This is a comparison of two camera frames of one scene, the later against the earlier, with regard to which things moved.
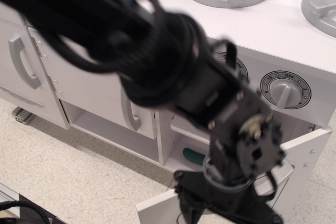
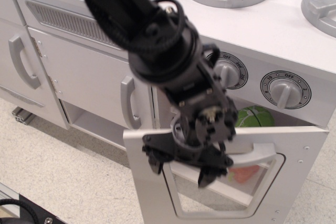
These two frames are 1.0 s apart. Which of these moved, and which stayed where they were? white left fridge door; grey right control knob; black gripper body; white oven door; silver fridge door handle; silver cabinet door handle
Moved: white oven door; black gripper body
Stayed: grey right control knob; white left fridge door; silver cabinet door handle; silver fridge door handle
